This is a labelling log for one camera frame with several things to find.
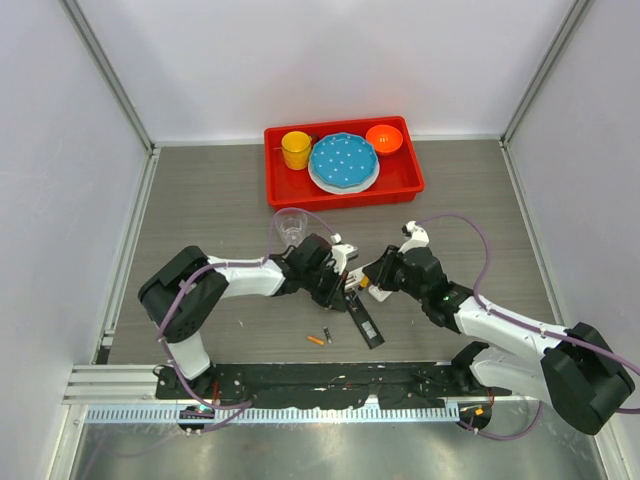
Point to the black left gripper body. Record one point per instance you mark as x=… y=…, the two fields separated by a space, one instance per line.
x=322 y=283

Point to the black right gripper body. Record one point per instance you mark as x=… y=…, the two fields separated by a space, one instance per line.
x=393 y=276

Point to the orange AAA battery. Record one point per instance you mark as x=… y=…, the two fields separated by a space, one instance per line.
x=315 y=340

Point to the white remote with black batteries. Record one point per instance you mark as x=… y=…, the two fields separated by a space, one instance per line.
x=378 y=294

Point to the long white remote control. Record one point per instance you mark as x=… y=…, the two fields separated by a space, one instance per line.
x=353 y=279

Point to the orange handle screwdriver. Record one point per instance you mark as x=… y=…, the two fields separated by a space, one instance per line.
x=364 y=283

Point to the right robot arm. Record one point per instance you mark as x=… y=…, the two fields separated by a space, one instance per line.
x=572 y=370

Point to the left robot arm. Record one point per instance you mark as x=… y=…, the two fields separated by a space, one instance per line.
x=180 y=297

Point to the clear plastic cup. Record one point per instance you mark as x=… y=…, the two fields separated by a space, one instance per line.
x=291 y=225

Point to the white plate under blue plate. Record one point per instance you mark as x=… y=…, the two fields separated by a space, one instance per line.
x=320 y=184

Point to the red plastic tray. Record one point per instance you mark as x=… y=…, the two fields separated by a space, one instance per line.
x=399 y=180

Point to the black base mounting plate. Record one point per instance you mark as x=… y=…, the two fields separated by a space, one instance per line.
x=326 y=386

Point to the blue dotted plate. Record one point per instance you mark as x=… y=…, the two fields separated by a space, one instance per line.
x=344 y=161

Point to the yellow plastic cup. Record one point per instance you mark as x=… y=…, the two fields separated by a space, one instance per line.
x=296 y=148

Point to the orange bowl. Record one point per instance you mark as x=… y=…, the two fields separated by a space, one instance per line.
x=385 y=139

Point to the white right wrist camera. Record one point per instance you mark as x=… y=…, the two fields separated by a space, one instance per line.
x=415 y=237

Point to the aluminium rail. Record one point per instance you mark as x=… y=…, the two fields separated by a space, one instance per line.
x=110 y=384

